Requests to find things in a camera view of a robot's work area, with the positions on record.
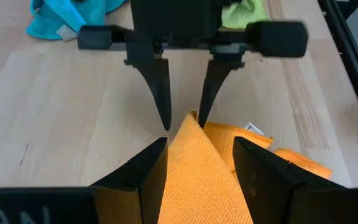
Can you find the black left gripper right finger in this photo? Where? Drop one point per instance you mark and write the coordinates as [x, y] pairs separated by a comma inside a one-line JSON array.
[[266, 180]]

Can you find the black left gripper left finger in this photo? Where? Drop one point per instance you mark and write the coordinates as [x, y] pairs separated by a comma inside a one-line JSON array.
[[141, 186]]

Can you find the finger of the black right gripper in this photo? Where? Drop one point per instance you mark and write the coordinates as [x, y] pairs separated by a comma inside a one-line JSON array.
[[217, 74], [157, 77]]

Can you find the orange microfiber towel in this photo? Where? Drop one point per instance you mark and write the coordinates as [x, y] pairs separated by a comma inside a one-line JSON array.
[[197, 174]]

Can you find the lime green microfiber towel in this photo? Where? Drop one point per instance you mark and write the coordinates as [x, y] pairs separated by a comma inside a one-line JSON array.
[[244, 14]]

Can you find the teal microfiber towel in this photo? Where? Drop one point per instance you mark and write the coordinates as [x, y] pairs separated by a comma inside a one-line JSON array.
[[61, 15]]

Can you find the black aluminium table frame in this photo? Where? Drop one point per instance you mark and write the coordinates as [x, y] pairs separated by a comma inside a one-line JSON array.
[[353, 62]]

